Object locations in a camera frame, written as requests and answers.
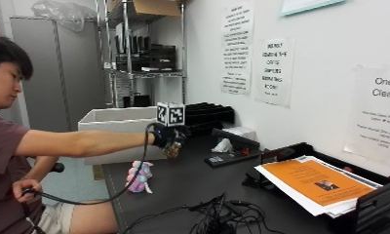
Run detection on black glove cable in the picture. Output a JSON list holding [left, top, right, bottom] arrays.
[[22, 122, 159, 207]]

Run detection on black chair armrest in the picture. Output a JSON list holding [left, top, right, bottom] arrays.
[[50, 162, 67, 174]]

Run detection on white marker cube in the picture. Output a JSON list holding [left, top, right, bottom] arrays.
[[156, 101, 188, 128]]

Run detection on pink and blue soft toy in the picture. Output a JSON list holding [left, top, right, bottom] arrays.
[[126, 160, 155, 195]]

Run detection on crumpled white tissue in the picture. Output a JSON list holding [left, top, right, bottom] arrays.
[[211, 137, 236, 154]]

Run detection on the person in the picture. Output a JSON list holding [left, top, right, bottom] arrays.
[[0, 35, 120, 234]]

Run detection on black slotted desk organizer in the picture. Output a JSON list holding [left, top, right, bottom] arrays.
[[184, 101, 237, 137]]

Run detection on white open cardboard box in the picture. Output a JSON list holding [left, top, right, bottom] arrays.
[[78, 105, 169, 167]]

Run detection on small white box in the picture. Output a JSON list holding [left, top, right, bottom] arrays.
[[223, 126, 260, 142]]

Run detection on black devices on shelf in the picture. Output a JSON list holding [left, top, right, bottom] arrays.
[[114, 34, 179, 73]]

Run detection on stack of white papers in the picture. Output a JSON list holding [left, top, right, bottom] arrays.
[[253, 154, 385, 219]]

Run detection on orange paper sheet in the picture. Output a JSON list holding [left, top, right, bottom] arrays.
[[261, 158, 377, 207]]

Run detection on grey metal cabinet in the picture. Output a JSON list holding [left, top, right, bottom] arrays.
[[10, 17, 108, 133]]

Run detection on brown cardboard box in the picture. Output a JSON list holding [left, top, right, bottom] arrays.
[[107, 0, 183, 18]]

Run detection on clear plastic bag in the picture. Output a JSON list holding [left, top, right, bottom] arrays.
[[30, 0, 98, 33]]

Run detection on black paper tray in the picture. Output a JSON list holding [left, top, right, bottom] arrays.
[[241, 141, 390, 234]]

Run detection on tangle of black cables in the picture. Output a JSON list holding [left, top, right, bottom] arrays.
[[122, 192, 289, 234]]

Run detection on metal wire shelf rack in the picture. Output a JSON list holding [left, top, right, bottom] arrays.
[[95, 0, 189, 109]]

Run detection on short white wall notice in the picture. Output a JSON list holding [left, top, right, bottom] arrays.
[[253, 37, 297, 108]]

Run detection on tall white wall notice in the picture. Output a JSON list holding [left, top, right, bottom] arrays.
[[220, 2, 256, 97]]

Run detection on large white wall notice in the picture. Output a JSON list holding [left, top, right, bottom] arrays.
[[344, 63, 390, 171]]

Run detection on teal framed wall board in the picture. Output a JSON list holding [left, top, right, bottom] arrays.
[[281, 0, 349, 17]]

